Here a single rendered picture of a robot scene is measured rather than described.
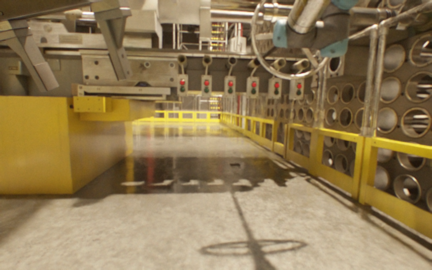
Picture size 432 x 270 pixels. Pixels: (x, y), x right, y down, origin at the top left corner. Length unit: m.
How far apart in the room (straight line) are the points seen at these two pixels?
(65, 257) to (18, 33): 0.78
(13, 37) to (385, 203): 1.48
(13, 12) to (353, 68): 2.48
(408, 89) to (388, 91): 0.29
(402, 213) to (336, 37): 0.92
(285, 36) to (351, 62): 1.91
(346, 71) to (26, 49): 2.41
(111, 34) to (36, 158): 1.37
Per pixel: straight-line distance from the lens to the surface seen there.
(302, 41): 0.72
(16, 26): 0.43
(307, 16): 0.64
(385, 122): 2.74
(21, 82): 2.10
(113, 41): 0.35
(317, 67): 1.07
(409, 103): 2.45
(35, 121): 1.62
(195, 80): 1.67
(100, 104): 1.44
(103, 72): 1.85
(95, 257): 0.98
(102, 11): 0.35
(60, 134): 1.56
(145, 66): 1.76
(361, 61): 2.63
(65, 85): 2.00
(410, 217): 1.35
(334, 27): 0.76
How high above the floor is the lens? 0.54
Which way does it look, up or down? 7 degrees down
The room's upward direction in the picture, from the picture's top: 1 degrees clockwise
